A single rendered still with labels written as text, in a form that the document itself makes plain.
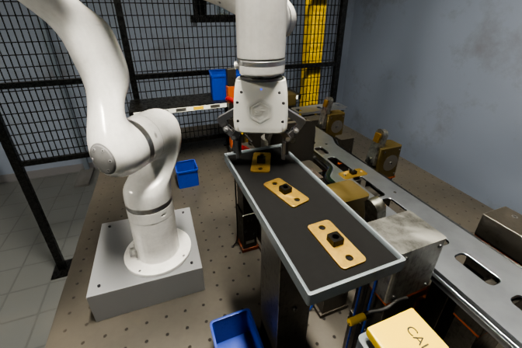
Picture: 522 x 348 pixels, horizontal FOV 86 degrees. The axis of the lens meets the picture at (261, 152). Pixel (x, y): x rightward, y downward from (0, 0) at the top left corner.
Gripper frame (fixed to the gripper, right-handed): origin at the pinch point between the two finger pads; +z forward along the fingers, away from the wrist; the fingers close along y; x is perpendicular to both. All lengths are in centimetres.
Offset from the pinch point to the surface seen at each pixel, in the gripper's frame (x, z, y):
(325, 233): -20.6, 2.1, 10.3
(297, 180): -6.6, 2.4, 7.3
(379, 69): 254, 26, 108
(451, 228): 0.6, 18.4, 43.4
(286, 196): -12.3, 2.1, 5.0
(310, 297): -30.6, 2.2, 7.2
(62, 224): 105, 119, -157
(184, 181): 57, 45, -39
